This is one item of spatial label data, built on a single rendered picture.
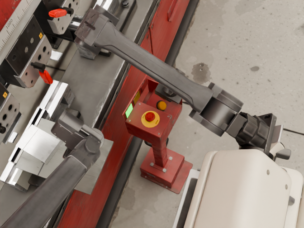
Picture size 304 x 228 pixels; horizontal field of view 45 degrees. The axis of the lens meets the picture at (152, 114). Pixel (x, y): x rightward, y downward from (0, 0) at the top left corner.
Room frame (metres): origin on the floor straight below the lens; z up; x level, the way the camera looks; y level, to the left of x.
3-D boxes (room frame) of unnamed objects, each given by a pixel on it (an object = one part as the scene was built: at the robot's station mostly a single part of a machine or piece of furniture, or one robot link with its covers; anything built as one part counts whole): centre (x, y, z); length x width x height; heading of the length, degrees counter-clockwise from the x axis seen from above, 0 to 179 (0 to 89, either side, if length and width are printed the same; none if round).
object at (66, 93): (0.55, 0.40, 0.92); 0.39 x 0.06 x 0.10; 152
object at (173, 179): (0.64, -0.03, 0.06); 0.25 x 0.20 x 0.12; 54
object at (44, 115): (0.53, 0.41, 0.99); 0.20 x 0.03 x 0.03; 152
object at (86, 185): (0.44, 0.29, 1.00); 0.26 x 0.18 x 0.01; 62
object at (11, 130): (0.51, 0.42, 1.13); 0.10 x 0.02 x 0.10; 152
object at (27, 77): (0.66, 0.34, 1.26); 0.15 x 0.09 x 0.17; 152
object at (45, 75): (0.61, 0.29, 1.20); 0.04 x 0.02 x 0.10; 62
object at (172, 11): (1.33, -0.20, 0.59); 0.15 x 0.02 x 0.07; 152
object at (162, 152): (0.66, -0.01, 0.39); 0.05 x 0.05 x 0.54; 54
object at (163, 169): (0.66, -0.01, 0.13); 0.10 x 0.10 x 0.01; 54
